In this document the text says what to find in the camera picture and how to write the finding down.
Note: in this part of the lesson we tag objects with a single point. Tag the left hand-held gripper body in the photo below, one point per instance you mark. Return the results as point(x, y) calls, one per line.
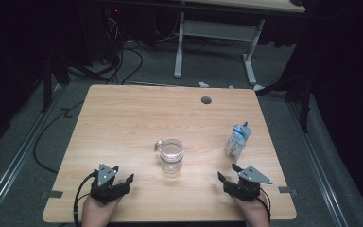
point(105, 190)

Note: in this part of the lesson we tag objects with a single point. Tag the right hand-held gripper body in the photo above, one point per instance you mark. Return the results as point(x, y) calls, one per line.
point(245, 189)

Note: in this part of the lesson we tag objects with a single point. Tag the clear glass mug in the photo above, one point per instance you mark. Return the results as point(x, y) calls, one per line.
point(171, 157)

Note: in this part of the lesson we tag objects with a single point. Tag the person's left hand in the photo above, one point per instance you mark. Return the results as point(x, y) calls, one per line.
point(96, 214)

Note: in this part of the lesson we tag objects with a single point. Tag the person's right hand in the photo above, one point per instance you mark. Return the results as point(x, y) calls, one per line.
point(255, 214)

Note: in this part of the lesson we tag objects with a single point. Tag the grey tape strip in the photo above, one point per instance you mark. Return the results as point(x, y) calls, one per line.
point(54, 194)
point(286, 189)

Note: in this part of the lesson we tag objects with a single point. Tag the dark round table grommet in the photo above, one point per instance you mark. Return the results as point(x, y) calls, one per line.
point(206, 100)

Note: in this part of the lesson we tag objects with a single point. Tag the small white floor plug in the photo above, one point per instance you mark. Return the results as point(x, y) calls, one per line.
point(203, 84)

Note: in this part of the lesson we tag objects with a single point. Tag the black stand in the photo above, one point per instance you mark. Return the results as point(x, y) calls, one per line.
point(305, 107)
point(47, 88)

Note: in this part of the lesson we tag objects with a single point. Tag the black device with red light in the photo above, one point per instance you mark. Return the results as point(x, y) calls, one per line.
point(115, 12)

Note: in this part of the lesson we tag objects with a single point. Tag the metal floor rail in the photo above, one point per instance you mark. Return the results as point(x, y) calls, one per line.
point(15, 157)
point(316, 157)

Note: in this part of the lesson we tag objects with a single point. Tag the white metal frame desk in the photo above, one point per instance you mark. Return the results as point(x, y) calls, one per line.
point(216, 31)

